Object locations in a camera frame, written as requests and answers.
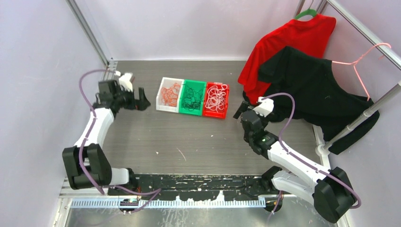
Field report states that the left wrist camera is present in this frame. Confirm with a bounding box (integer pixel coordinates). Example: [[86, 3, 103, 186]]
[[114, 71, 133, 92]]

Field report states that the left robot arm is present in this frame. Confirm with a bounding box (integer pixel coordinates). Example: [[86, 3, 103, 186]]
[[62, 71, 151, 195]]

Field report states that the red t-shirt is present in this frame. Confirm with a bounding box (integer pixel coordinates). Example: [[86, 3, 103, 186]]
[[238, 14, 337, 104]]

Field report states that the green hanger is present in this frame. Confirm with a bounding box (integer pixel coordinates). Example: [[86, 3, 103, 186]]
[[294, 0, 318, 20]]

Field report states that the black t-shirt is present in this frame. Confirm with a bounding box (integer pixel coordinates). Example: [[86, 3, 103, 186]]
[[258, 46, 374, 142]]

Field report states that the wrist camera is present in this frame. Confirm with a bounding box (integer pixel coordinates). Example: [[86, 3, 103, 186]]
[[114, 71, 133, 92], [253, 97, 274, 117]]

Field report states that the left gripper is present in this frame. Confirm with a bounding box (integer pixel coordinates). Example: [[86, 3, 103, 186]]
[[114, 86, 150, 112]]

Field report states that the orange cable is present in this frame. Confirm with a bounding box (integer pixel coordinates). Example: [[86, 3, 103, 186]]
[[160, 82, 183, 107]]

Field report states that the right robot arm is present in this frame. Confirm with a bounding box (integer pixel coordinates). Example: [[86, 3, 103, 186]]
[[233, 101, 361, 223]]

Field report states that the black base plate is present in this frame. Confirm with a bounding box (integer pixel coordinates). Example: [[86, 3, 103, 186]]
[[122, 174, 279, 201]]

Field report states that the metal clothes rack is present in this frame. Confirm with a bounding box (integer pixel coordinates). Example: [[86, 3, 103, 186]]
[[314, 0, 401, 154]]

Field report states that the green plastic bin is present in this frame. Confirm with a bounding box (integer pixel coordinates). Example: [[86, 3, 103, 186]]
[[179, 79, 207, 116]]

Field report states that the white plastic bin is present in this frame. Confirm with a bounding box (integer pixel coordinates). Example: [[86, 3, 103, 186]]
[[156, 77, 184, 113]]

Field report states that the red plastic bin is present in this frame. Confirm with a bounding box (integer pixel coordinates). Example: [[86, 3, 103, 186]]
[[202, 82, 229, 119]]

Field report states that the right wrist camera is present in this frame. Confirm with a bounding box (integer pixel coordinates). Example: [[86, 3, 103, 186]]
[[253, 97, 274, 117]]

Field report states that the pink hanger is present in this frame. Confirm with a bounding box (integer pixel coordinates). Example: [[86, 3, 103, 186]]
[[331, 43, 392, 102]]

